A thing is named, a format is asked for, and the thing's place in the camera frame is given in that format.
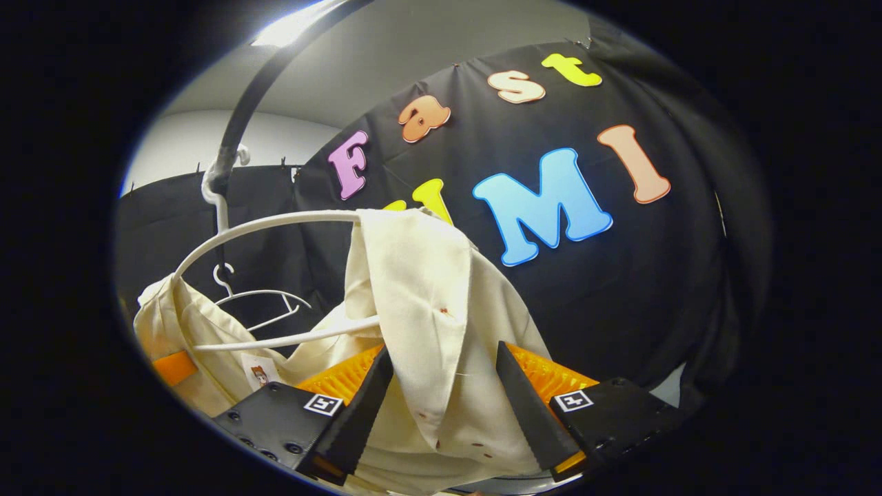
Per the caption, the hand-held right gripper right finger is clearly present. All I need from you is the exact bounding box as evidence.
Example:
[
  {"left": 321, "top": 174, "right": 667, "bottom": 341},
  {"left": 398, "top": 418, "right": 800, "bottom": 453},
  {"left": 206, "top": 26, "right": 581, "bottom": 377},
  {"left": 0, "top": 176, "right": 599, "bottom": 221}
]
[{"left": 495, "top": 341, "right": 683, "bottom": 483}]

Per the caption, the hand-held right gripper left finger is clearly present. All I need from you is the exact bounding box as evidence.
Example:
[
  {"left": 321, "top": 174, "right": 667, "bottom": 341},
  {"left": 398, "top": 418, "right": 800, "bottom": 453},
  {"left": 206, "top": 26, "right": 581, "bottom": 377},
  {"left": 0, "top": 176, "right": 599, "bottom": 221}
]
[{"left": 210, "top": 344, "right": 395, "bottom": 486}]

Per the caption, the cream white shirt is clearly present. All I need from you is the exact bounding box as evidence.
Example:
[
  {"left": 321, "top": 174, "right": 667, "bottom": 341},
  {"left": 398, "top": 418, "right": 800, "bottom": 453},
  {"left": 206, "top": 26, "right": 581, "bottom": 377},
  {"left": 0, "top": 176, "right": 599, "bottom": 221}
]
[{"left": 132, "top": 208, "right": 573, "bottom": 496}]

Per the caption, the white plastic hanger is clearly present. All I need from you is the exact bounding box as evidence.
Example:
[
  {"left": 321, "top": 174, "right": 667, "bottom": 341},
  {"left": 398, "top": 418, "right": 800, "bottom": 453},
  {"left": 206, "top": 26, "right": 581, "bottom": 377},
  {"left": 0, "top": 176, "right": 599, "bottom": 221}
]
[
  {"left": 171, "top": 143, "right": 383, "bottom": 353},
  {"left": 212, "top": 262, "right": 314, "bottom": 333}
]

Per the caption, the empty white plastic hanger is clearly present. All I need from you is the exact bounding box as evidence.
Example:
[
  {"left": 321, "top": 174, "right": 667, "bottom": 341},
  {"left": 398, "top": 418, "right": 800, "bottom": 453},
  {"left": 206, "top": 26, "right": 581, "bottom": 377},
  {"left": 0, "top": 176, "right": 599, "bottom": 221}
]
[{"left": 212, "top": 262, "right": 314, "bottom": 333}]

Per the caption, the black clothes rack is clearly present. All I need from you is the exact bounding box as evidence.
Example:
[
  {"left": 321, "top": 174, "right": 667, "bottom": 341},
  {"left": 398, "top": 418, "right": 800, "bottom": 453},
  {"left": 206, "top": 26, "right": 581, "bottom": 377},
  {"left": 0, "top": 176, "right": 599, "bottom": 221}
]
[{"left": 207, "top": 0, "right": 376, "bottom": 200}]

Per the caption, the black backdrop cloth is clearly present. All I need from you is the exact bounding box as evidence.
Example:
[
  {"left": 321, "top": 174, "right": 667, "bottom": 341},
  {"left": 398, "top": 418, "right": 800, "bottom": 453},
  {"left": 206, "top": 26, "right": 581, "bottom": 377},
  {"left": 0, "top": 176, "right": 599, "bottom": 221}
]
[{"left": 114, "top": 31, "right": 772, "bottom": 414}]

